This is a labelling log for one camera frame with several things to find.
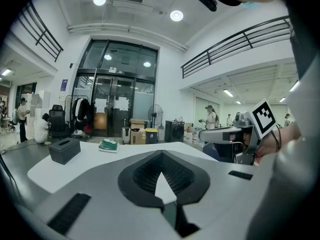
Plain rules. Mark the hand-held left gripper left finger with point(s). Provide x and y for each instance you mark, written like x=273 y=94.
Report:
x=100 y=204

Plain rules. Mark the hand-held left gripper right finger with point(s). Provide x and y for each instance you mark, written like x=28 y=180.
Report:
x=225 y=204

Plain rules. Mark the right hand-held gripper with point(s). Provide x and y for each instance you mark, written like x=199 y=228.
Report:
x=262 y=119

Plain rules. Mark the person's right forearm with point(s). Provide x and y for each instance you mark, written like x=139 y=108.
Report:
x=290 y=136

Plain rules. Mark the person's right hand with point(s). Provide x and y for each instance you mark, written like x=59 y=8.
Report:
x=266 y=146

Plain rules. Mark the dark blue chair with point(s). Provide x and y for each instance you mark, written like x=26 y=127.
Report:
x=211 y=151

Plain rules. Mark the black washing machine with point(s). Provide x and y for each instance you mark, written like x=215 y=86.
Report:
x=175 y=132

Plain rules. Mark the green tissue packet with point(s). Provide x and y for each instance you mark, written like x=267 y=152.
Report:
x=108 y=146

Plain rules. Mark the black bin with yellow lid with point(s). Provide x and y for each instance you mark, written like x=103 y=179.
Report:
x=151 y=136

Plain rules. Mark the standing floor fan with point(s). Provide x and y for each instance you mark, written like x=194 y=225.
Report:
x=155 y=114

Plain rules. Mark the black leather tissue box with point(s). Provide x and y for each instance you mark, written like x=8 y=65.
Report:
x=64 y=150

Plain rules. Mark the large cardboard box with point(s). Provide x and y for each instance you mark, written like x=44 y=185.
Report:
x=138 y=137

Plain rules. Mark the silver suitcase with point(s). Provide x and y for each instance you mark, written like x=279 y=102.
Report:
x=126 y=134

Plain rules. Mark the small cardboard box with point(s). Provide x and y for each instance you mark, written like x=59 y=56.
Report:
x=137 y=124

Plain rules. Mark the black office chair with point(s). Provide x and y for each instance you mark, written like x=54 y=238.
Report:
x=57 y=121

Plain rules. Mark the clothes rack with garments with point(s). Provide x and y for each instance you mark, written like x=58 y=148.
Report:
x=81 y=111

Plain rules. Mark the black balcony railing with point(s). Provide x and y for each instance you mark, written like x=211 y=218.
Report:
x=42 y=31
x=240 y=42

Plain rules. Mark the black framed glass door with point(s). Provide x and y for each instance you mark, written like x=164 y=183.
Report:
x=117 y=89

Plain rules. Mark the white storage cabinets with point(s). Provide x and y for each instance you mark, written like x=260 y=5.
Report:
x=37 y=104

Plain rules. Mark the white ceiling pipe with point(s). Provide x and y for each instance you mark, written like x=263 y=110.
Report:
x=130 y=29

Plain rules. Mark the blue face mask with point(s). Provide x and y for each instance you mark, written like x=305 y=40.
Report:
x=251 y=4

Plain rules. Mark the person's black clothing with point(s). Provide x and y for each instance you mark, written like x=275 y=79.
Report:
x=306 y=34

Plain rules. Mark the ceiling air vent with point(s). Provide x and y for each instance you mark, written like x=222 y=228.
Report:
x=133 y=4

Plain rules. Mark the blue wall poster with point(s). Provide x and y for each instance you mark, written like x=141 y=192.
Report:
x=64 y=85

